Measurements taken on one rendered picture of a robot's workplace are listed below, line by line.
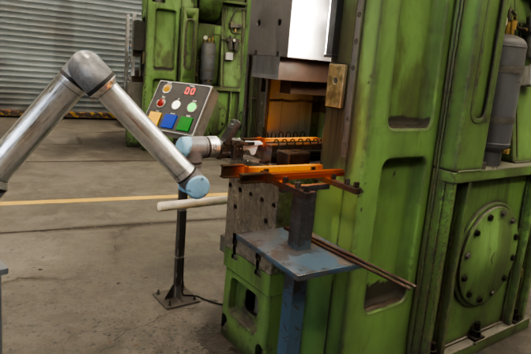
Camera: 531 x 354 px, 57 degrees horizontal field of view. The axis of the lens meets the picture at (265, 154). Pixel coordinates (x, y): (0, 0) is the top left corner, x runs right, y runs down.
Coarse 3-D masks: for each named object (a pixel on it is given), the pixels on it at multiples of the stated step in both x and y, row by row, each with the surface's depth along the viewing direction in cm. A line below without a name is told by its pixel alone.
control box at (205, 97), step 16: (160, 80) 262; (160, 96) 257; (176, 96) 252; (192, 96) 248; (208, 96) 244; (160, 112) 252; (176, 112) 248; (192, 112) 244; (208, 112) 246; (160, 128) 248; (192, 128) 240
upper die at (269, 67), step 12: (264, 60) 214; (276, 60) 207; (288, 60) 207; (300, 60) 211; (312, 60) 215; (252, 72) 221; (264, 72) 214; (276, 72) 207; (288, 72) 209; (300, 72) 212; (312, 72) 216; (324, 72) 220
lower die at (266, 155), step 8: (272, 144) 214; (280, 144) 216; (288, 144) 218; (296, 144) 220; (304, 144) 222; (312, 144) 225; (320, 144) 227; (248, 152) 226; (256, 152) 221; (264, 152) 216; (272, 152) 212; (272, 160) 213
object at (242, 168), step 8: (224, 168) 168; (232, 168) 170; (240, 168) 172; (248, 168) 171; (256, 168) 174; (264, 168) 176; (272, 168) 178; (280, 168) 179; (288, 168) 181; (296, 168) 183; (304, 168) 185; (320, 168) 189; (224, 176) 169; (232, 176) 170
